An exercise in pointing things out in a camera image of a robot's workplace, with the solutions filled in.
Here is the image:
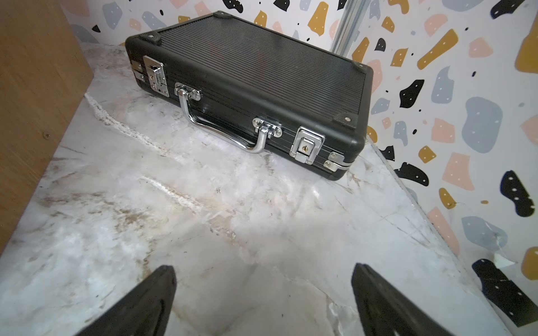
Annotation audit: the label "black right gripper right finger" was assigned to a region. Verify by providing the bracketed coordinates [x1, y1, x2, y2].
[351, 263, 451, 336]

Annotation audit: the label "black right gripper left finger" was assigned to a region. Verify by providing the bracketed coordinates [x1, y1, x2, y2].
[78, 265, 177, 335]

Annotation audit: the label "wooden three-tier shelf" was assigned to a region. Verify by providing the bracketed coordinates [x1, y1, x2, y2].
[1, 1, 93, 249]

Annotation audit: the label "black aluminium briefcase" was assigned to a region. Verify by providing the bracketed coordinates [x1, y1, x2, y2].
[125, 11, 374, 181]

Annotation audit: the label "aluminium corner post right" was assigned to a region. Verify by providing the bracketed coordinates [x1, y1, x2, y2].
[330, 0, 371, 57]

